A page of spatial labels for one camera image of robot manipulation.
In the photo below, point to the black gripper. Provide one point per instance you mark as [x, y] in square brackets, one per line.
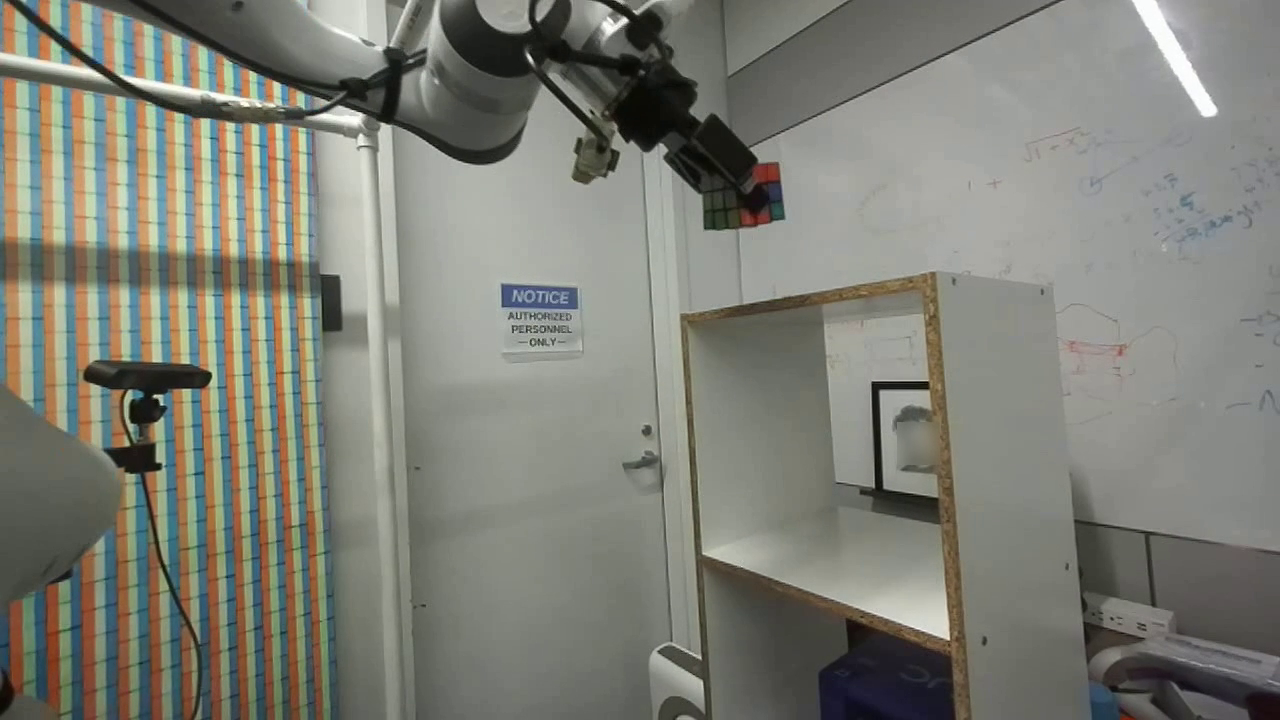
[667, 113]

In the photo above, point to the white particle board shelf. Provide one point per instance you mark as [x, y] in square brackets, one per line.
[1002, 507]

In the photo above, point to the blue white notice sign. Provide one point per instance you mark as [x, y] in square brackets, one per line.
[540, 318]

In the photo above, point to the black framed portrait picture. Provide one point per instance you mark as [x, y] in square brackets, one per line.
[910, 442]

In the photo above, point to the diagonal white metal pipe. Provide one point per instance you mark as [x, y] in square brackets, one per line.
[405, 27]

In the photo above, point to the white door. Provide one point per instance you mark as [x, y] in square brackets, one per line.
[534, 534]

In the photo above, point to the white whiteboard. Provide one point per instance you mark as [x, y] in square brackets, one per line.
[1135, 292]

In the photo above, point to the white rounded appliance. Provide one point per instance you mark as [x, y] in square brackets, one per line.
[675, 683]

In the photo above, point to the dark blue storage bin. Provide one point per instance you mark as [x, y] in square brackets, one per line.
[886, 683]

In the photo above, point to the white small box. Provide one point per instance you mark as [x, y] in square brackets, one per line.
[1129, 619]

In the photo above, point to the grey white machine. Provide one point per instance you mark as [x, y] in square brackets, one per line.
[1185, 665]

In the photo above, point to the horizontal white metal pipe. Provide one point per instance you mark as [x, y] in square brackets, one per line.
[80, 79]

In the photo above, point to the beige wrist camera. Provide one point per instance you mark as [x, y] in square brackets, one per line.
[593, 158]

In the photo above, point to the black wall switch box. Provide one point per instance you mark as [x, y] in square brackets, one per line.
[328, 304]

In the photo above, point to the multicoloured striped wall panel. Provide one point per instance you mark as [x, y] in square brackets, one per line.
[241, 534]

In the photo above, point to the black stereo camera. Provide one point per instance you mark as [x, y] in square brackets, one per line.
[147, 372]

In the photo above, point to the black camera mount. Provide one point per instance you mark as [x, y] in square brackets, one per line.
[136, 434]

